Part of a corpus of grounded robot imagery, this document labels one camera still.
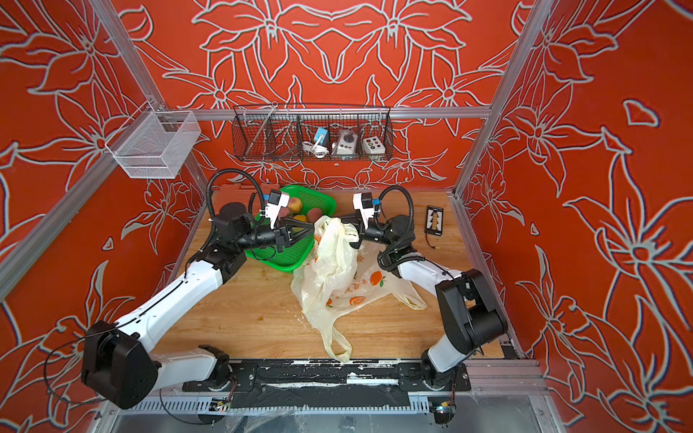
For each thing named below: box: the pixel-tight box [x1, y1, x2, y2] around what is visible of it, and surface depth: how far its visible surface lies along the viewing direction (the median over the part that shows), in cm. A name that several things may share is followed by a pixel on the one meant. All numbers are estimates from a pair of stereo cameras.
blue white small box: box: [314, 127, 328, 146], surface depth 85 cm
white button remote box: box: [362, 136, 387, 161], surface depth 97 cm
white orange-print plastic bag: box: [291, 215, 427, 362], surface depth 75 cm
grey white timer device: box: [335, 128, 359, 160], surface depth 93 cm
